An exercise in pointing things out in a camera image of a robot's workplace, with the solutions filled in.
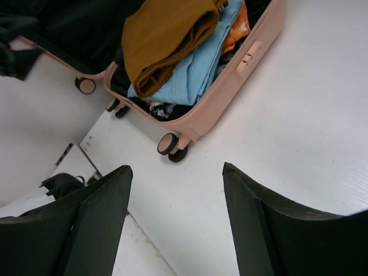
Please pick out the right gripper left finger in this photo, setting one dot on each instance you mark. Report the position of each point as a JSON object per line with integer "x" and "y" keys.
{"x": 62, "y": 239}

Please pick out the light blue cloth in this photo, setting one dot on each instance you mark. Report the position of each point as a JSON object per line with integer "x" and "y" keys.
{"x": 171, "y": 48}

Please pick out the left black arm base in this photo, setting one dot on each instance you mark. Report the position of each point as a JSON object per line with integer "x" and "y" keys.
{"x": 67, "y": 189}

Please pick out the pink hard-shell suitcase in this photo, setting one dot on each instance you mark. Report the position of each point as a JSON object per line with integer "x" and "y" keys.
{"x": 86, "y": 37}

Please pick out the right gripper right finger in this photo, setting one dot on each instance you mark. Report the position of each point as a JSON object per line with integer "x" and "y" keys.
{"x": 274, "y": 235}

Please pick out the mustard brown cloth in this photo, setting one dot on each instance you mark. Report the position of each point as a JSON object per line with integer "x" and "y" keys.
{"x": 160, "y": 34}

